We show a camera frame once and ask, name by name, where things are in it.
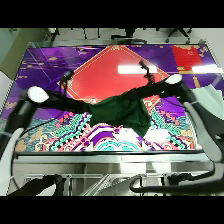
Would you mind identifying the dark green shirt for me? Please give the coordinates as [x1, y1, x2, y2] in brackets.
[87, 90, 154, 138]

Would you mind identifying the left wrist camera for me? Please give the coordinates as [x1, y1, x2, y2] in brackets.
[59, 69, 76, 93]

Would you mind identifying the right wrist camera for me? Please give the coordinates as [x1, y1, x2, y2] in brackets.
[137, 59, 156, 85]

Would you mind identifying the black cable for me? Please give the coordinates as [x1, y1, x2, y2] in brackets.
[129, 173, 224, 196]

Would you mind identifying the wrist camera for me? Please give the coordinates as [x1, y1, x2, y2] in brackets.
[59, 69, 76, 93]
[137, 59, 156, 85]

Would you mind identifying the silver frame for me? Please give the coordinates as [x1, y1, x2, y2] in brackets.
[7, 151, 221, 197]

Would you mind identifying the black office chair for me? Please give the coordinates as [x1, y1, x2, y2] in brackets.
[110, 27, 148, 45]
[165, 27, 194, 45]

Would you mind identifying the pale green garment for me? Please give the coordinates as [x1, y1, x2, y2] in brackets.
[192, 83, 224, 123]

